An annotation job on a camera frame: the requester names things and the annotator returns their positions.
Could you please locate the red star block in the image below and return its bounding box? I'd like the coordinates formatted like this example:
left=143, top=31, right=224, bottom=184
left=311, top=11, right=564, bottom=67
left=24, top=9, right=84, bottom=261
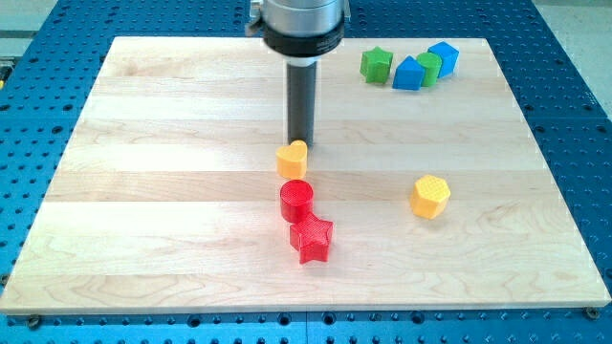
left=290, top=212, right=334, bottom=265

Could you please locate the green star block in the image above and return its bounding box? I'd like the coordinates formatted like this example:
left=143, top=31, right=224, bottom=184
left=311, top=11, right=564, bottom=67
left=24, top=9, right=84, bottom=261
left=360, top=46, right=393, bottom=84

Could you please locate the yellow heart block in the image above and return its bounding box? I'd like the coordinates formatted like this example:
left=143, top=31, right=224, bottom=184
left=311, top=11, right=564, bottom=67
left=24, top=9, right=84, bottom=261
left=275, top=140, right=308, bottom=180

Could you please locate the red cylinder block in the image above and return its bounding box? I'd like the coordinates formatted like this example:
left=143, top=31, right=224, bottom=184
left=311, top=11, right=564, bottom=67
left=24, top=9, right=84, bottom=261
left=279, top=180, right=314, bottom=224

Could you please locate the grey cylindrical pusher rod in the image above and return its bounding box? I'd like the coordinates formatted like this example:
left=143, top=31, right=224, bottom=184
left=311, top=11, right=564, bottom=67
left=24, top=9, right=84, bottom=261
left=287, top=62, right=317, bottom=146

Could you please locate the yellow hexagon block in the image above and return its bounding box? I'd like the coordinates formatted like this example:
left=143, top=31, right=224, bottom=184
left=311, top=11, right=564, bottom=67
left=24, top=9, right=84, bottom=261
left=409, top=175, right=450, bottom=220

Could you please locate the light wooden board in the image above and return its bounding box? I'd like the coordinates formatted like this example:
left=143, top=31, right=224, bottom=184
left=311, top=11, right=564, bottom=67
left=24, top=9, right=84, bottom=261
left=1, top=37, right=610, bottom=315

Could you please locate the blue pentagon block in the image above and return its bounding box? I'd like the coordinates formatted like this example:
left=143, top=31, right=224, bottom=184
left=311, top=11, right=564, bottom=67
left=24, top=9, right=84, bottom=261
left=392, top=55, right=425, bottom=91

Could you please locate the green cylinder block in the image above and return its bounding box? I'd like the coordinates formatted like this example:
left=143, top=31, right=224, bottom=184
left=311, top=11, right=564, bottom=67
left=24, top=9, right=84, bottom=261
left=417, top=53, right=442, bottom=87

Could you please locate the blue cube block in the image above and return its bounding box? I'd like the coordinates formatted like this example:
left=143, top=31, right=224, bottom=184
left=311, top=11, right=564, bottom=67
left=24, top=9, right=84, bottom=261
left=427, top=41, right=459, bottom=78

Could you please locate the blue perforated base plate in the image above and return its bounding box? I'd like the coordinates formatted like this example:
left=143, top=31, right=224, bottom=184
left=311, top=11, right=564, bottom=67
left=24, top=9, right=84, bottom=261
left=1, top=1, right=611, bottom=343

